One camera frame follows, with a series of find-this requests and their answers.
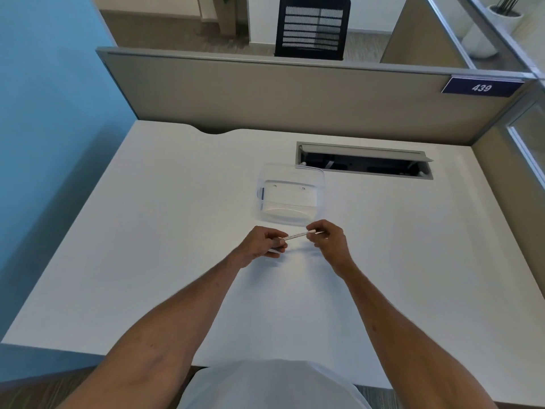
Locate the person's left hand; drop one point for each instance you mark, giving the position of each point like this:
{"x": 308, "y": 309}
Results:
{"x": 255, "y": 244}

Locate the person's right hand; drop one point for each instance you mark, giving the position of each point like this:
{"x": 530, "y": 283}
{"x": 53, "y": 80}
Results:
{"x": 334, "y": 247}

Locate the person's right thumb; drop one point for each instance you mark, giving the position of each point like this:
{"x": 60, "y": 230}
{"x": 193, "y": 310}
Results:
{"x": 314, "y": 225}

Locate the person's left thumb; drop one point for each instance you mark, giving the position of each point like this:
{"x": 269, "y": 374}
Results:
{"x": 276, "y": 232}

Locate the white pen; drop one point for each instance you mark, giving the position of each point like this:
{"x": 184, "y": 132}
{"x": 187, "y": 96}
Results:
{"x": 298, "y": 235}

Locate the person's right forearm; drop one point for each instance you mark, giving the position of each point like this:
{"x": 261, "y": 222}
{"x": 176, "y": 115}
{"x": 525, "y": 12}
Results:
{"x": 415, "y": 340}

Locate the person's left forearm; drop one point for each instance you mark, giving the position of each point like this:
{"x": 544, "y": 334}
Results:
{"x": 157, "y": 340}

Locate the clear plastic container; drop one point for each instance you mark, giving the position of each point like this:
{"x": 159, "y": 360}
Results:
{"x": 291, "y": 195}

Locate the grey desk partition panel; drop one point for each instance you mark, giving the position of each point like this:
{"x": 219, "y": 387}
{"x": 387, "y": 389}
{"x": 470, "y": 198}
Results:
{"x": 298, "y": 93}

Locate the person's white shirt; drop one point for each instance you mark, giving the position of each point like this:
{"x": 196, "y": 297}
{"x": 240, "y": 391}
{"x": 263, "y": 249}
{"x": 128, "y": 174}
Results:
{"x": 272, "y": 385}

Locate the black mesh office chair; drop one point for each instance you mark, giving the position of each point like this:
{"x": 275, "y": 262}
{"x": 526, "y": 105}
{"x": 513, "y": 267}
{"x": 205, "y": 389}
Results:
{"x": 313, "y": 27}

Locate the blue number sign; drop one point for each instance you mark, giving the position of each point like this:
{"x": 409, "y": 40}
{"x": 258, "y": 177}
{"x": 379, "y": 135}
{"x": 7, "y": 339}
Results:
{"x": 481, "y": 87}

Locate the white plant pot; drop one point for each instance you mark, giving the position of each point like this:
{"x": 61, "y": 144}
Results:
{"x": 483, "y": 31}

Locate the glass partition panel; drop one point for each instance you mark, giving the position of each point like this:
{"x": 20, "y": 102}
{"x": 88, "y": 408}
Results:
{"x": 489, "y": 33}

